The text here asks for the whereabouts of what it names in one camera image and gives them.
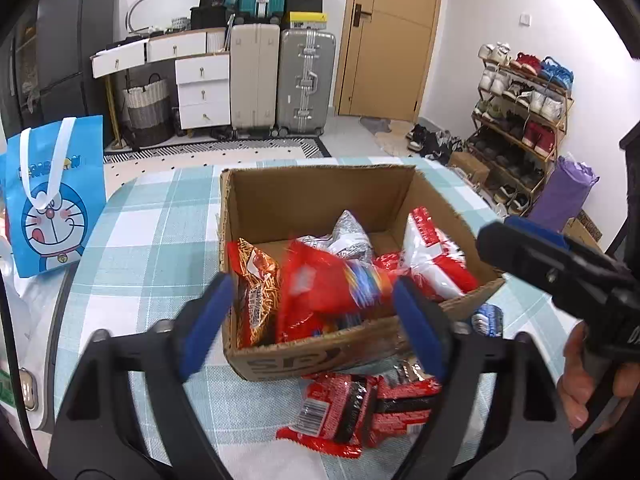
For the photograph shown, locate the white purple-edged snack packet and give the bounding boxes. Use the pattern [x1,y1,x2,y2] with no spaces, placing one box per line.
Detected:
[327,209,375,263]

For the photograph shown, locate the woven laundry basket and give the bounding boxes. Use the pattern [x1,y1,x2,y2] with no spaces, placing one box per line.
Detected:
[122,73,174,147]

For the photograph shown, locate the pile of shoes on floor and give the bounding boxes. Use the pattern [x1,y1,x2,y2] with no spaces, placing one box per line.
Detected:
[404,122,467,164]

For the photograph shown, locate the blue cartoon gift bag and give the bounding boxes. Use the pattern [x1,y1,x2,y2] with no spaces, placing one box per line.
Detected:
[4,114,107,279]

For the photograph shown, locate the grey refrigerator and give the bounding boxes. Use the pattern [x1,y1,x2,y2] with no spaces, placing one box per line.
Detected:
[37,0,121,128]

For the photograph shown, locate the grey door mat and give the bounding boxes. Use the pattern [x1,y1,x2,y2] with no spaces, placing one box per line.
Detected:
[358,116,396,136]

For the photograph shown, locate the beige suitcase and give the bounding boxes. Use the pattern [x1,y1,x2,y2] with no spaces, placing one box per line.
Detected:
[229,22,281,139]

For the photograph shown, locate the white red-print snack packet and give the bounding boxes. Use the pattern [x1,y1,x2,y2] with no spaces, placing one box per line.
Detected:
[401,206,480,303]

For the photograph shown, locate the person's right hand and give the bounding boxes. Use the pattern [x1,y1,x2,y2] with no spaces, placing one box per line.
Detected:
[556,322,640,429]

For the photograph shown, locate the blue snack packet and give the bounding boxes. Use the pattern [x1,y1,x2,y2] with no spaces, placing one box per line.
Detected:
[471,304,505,337]

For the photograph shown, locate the wooden door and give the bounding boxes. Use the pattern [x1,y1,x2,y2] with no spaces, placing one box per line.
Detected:
[332,0,446,122]

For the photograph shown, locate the orange noodle snack packet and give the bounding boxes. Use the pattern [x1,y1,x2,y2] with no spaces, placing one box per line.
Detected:
[226,237,282,350]

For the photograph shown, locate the dark glass cabinet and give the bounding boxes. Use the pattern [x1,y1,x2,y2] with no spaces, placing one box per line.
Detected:
[0,19,42,133]

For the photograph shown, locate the beige floor mat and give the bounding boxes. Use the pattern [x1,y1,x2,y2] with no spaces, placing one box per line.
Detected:
[374,132,416,156]

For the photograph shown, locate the red chip bag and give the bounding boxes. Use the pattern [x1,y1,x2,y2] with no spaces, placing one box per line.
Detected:
[274,239,402,343]

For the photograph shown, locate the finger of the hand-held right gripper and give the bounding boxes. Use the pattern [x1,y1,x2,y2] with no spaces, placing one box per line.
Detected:
[475,222,632,312]
[502,215,626,272]

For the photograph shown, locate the yellow black shoe box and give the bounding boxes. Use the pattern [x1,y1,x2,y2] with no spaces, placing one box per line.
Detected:
[282,11,329,31]

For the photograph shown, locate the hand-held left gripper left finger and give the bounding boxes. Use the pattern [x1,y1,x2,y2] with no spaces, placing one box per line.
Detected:
[47,272,236,480]

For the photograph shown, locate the white desk with drawers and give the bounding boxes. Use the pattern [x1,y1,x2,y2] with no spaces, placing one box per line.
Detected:
[90,30,232,131]

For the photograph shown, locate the red black snack packet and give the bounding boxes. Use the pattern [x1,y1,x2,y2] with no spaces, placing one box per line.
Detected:
[276,374,379,462]
[369,360,444,449]

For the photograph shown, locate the small brown cardboard box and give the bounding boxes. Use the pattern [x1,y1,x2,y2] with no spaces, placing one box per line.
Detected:
[447,151,491,187]

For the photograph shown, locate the patterned floor rug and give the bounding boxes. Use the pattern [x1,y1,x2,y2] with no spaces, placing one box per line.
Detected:
[102,137,334,164]

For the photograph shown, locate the rows of shoes on rack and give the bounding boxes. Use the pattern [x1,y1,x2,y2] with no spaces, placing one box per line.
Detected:
[470,41,574,213]

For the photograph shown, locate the silver suitcase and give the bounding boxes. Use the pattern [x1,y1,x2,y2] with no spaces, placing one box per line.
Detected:
[276,28,337,137]

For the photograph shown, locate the black storage box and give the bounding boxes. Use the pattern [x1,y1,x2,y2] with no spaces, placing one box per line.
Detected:
[189,5,231,31]

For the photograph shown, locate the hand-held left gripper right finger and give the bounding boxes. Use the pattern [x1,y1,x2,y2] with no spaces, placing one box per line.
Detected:
[390,276,576,480]

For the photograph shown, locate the wooden shoe rack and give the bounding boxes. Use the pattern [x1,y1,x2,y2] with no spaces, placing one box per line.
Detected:
[469,42,574,212]

